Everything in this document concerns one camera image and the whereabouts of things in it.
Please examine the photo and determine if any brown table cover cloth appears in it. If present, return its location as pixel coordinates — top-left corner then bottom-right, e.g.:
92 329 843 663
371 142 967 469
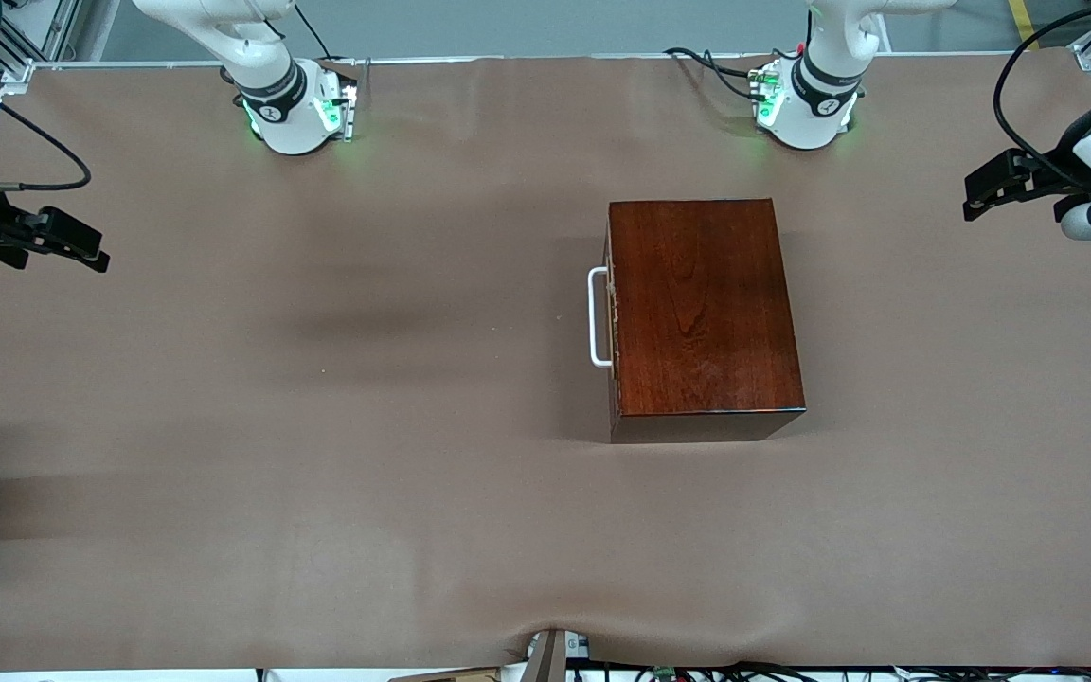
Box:
0 52 1091 672

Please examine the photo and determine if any light wooden drawer white handle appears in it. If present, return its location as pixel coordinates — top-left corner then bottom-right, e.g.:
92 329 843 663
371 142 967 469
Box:
587 223 622 422

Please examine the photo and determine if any dark wooden drawer cabinet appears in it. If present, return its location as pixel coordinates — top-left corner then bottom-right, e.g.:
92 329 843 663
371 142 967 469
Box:
607 197 808 444

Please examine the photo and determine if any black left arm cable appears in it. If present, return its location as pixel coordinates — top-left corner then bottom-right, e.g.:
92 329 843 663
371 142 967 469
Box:
993 0 1091 190

